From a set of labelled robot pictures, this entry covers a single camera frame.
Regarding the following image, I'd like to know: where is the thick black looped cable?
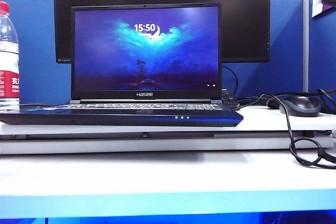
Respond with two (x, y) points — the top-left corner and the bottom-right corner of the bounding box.
(237, 92), (336, 169)

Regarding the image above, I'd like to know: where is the black and grey computer mouse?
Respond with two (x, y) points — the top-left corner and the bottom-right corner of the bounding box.
(278, 95), (322, 118)

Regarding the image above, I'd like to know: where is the water bottle with red label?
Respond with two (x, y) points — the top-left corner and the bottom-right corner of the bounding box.
(0, 0), (20, 111)

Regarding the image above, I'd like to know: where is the wide blue partition panel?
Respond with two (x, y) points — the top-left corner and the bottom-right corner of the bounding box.
(0, 0), (305, 105)

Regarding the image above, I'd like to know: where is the thin black monitor cable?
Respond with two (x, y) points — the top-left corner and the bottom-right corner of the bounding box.
(222, 65), (239, 96)

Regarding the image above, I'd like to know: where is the black desktop keyboard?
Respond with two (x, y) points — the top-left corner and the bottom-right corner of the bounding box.
(220, 87), (240, 109)

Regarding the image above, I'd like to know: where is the grey metal partition post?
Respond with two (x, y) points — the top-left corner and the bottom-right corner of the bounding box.
(303, 0), (310, 92)

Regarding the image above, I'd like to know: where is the black laptop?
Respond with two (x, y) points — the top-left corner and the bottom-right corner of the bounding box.
(0, 3), (244, 127)

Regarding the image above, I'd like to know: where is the white and purple poster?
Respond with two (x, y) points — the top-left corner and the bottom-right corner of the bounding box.
(311, 0), (336, 19)

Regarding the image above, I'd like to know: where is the black ASUS monitor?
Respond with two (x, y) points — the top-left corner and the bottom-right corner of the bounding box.
(52, 0), (271, 64)

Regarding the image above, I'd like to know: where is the white raised desk platform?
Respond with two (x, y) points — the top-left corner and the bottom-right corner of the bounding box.
(0, 107), (336, 155)

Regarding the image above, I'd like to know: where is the black cable behind mouse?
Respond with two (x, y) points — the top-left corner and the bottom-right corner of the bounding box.
(317, 87), (336, 113)

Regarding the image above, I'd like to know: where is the narrow blue partition panel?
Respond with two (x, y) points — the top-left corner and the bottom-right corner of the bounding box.
(309, 11), (336, 94)

